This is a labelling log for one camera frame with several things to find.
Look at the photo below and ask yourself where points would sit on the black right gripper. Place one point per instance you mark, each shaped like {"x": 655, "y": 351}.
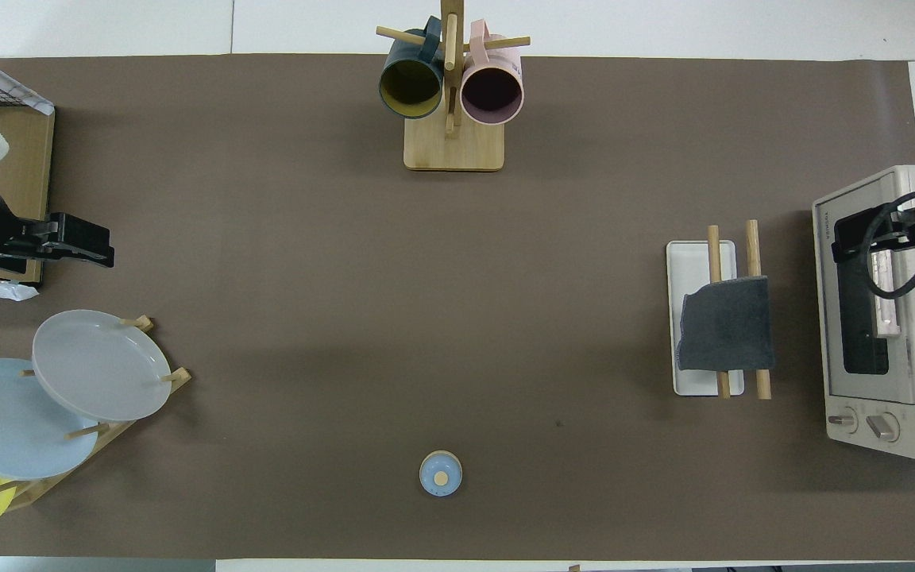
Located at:
{"x": 914, "y": 221}

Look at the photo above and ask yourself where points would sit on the purple and grey towel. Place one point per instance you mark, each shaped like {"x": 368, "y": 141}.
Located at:
{"x": 727, "y": 326}

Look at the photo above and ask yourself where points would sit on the white towel rack wooden bars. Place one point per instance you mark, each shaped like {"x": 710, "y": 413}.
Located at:
{"x": 696, "y": 262}

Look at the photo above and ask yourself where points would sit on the wooden plate rack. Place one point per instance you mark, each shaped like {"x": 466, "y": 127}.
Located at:
{"x": 108, "y": 435}

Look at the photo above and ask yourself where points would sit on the grey plate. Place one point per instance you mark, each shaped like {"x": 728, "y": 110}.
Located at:
{"x": 100, "y": 365}

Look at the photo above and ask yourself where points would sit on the white patterned cloth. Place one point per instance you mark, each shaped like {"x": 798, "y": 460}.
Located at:
{"x": 5, "y": 83}

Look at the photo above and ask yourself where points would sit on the light blue plate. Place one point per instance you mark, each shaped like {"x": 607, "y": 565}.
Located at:
{"x": 5, "y": 429}

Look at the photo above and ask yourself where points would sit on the brown table mat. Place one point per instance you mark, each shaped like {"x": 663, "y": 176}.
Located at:
{"x": 426, "y": 302}

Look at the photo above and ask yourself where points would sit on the dark teal mug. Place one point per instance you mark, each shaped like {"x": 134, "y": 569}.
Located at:
{"x": 411, "y": 83}

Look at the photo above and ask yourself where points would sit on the wooden mug tree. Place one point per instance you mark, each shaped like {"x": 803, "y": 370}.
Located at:
{"x": 453, "y": 147}

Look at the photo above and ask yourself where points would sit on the pink mug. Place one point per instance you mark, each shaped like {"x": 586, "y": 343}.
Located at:
{"x": 492, "y": 87}

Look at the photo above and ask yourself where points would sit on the blue call bell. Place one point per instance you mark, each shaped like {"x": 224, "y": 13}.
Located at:
{"x": 441, "y": 474}

